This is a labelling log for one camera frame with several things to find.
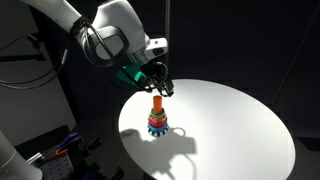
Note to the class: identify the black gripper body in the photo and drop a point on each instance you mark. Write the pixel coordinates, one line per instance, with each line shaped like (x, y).
(155, 73)

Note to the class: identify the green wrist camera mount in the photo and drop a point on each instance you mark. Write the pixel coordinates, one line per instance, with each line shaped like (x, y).
(130, 77)

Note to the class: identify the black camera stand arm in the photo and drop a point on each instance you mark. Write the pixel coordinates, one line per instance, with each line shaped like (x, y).
(23, 57)

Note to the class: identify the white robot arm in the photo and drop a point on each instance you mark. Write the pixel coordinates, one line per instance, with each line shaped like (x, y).
(113, 23)

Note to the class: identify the orange stacking toy stand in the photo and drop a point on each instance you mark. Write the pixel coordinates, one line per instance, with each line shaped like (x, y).
(157, 103)

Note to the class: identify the perforated metal breadboard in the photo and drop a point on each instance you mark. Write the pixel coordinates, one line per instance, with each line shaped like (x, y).
(55, 163)

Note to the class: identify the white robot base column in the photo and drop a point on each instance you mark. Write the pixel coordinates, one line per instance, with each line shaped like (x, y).
(16, 160)

